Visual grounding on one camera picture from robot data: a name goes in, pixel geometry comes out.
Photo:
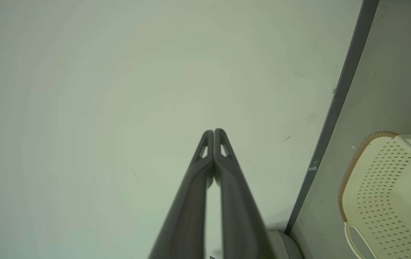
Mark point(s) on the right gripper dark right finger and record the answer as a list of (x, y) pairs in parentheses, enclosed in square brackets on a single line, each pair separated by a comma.
[(241, 223)]

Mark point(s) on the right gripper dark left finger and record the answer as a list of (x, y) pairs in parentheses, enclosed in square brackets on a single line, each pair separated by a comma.
[(187, 216)]

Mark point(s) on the cream laundry basket brown rim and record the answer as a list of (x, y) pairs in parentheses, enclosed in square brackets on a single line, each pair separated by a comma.
[(381, 187)]

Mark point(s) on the black baseboard strip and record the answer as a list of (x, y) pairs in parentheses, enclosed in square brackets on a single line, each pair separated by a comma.
[(334, 108)]

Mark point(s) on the light grey rounded object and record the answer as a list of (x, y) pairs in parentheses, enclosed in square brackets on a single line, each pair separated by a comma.
[(286, 250)]

